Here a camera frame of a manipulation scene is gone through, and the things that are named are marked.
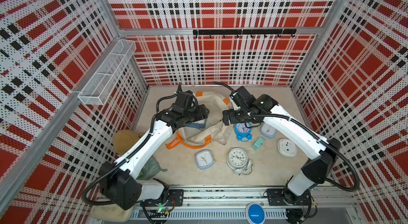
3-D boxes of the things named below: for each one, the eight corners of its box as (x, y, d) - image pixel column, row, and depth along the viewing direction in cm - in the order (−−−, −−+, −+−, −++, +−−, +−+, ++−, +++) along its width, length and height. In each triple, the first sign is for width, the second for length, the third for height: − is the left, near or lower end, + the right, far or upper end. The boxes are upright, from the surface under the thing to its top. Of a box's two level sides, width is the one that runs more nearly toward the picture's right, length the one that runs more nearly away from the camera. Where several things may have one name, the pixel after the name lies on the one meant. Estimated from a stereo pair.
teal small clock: (251, 148, 91) (253, 143, 87) (258, 141, 94) (260, 136, 90) (255, 151, 90) (258, 147, 85) (262, 144, 93) (264, 139, 88)
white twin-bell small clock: (227, 175, 81) (228, 173, 78) (226, 150, 90) (226, 147, 87) (252, 175, 81) (253, 173, 78) (248, 150, 90) (249, 147, 87)
